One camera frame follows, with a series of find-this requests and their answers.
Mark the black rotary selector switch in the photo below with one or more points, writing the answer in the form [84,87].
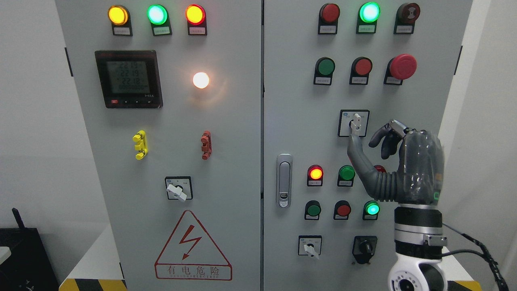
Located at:
[364,248]

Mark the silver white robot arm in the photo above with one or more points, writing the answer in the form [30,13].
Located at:
[419,241]

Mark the bright green indicator top right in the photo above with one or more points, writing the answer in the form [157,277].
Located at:
[367,17]

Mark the black box with antenna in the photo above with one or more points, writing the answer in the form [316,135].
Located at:
[24,262]

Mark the gray robotic hand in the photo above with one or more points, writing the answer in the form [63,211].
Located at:
[419,178]

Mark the lit red indicator light middle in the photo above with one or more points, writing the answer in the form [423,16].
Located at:
[315,176]

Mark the white glowing indicator light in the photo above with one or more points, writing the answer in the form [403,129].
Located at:
[201,80]

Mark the lit green push button lower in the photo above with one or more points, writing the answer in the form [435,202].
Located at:
[371,211]

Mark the red push button lower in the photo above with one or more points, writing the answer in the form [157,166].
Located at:
[342,210]

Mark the yellow indicator light top left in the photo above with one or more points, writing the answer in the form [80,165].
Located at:
[120,20]

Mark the dark red buzzer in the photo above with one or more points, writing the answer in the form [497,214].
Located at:
[405,19]

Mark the red push button upper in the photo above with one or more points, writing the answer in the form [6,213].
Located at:
[360,70]

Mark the red push button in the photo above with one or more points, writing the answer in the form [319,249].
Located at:
[342,210]
[360,70]

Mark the green push button upper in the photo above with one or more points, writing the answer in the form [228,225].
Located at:
[324,69]

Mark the silver door handle lock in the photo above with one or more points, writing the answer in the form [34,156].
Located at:
[283,180]

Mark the left door gray rotary switch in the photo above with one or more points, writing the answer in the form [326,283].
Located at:
[178,188]

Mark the black digital power meter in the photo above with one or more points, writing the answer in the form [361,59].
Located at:
[129,78]

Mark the gray electrical cabinet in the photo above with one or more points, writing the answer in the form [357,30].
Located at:
[260,56]

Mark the orange indicator light top left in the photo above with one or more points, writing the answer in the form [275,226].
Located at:
[196,20]

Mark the red electrical hazard sticker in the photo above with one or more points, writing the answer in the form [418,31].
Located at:
[191,254]

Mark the red emergency stop button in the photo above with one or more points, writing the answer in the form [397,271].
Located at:
[400,68]

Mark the green indicator light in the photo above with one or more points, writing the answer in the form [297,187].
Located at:
[159,20]
[346,175]

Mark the dark red indicator top right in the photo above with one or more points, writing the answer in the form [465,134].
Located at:
[328,19]

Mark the green indicator light top left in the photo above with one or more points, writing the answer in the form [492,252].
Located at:
[159,20]

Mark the green indicator light middle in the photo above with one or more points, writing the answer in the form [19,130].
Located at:
[346,175]

